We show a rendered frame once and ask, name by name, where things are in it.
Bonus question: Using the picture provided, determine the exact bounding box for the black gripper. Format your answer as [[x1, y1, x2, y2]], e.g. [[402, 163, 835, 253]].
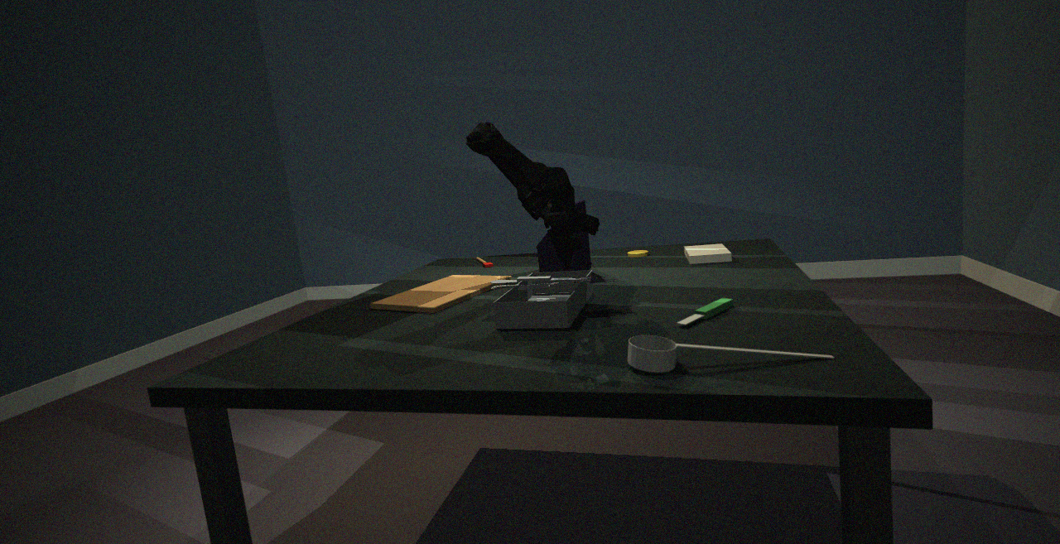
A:
[[544, 201, 582, 269]]

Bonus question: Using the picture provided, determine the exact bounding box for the beige rectangular block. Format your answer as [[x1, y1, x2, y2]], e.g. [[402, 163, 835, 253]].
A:
[[684, 243, 732, 264]]

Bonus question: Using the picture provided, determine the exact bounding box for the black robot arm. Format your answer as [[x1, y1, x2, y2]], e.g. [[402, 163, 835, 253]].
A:
[[466, 122, 600, 235]]

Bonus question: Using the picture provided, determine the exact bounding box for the grey measuring cup with long handle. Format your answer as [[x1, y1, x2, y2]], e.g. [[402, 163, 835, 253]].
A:
[[628, 335, 834, 373]]

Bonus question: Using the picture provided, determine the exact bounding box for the wooden cutting board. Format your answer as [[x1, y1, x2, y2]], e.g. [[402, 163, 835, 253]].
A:
[[370, 275, 512, 313]]

